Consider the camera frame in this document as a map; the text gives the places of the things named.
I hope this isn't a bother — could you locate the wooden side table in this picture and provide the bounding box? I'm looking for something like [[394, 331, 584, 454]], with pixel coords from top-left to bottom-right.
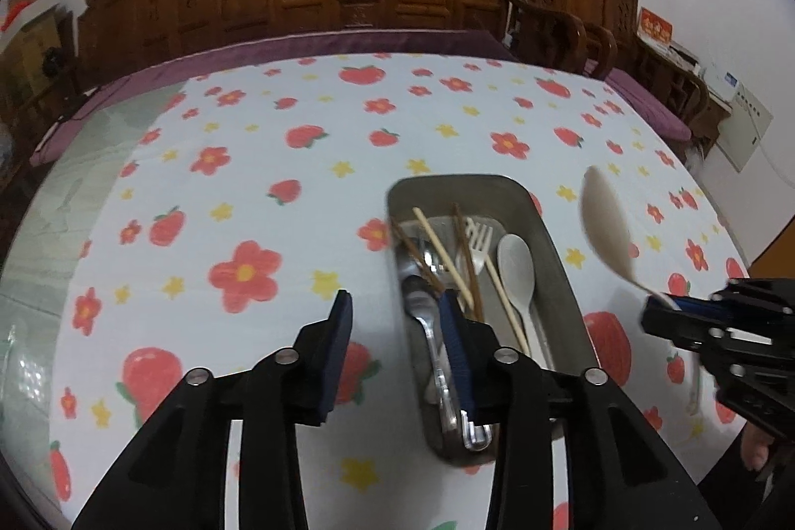
[[632, 36, 730, 157]]

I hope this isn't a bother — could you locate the red box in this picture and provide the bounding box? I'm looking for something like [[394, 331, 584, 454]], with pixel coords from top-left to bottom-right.
[[637, 6, 672, 46]]

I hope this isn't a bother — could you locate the white electrical panel box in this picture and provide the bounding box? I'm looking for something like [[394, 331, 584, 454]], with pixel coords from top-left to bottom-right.
[[717, 83, 772, 172]]

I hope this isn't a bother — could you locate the person's right hand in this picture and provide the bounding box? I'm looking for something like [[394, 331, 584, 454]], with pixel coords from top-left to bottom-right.
[[740, 422, 775, 472]]

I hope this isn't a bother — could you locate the large white plastic spoon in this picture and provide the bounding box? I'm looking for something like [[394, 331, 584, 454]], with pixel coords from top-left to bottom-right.
[[578, 165, 682, 313]]

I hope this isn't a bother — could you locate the purple chair cushion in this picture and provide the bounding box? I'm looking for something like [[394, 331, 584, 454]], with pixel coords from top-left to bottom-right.
[[605, 67, 691, 143]]

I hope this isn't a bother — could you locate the metal rectangular tray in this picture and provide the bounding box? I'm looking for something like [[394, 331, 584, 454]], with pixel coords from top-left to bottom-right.
[[387, 175, 597, 467]]

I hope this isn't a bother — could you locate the stainless steel fork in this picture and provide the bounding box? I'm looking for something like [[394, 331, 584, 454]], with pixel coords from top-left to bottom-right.
[[416, 236, 492, 452]]

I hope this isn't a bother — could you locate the carved wooden armchair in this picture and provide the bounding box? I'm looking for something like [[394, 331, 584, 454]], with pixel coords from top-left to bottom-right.
[[520, 0, 711, 121]]

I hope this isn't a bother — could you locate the dark brown chopstick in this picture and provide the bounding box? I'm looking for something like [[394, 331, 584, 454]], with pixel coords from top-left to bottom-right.
[[453, 203, 485, 323]]

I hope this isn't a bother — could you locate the small stainless steel spoon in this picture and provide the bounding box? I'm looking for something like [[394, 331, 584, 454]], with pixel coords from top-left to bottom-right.
[[395, 246, 439, 405]]

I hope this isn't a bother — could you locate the strawberry flower tablecloth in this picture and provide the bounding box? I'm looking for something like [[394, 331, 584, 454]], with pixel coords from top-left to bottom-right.
[[50, 54, 742, 529]]

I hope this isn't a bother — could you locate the white plastic fork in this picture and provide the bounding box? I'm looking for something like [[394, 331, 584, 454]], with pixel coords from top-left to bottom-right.
[[456, 217, 494, 281]]

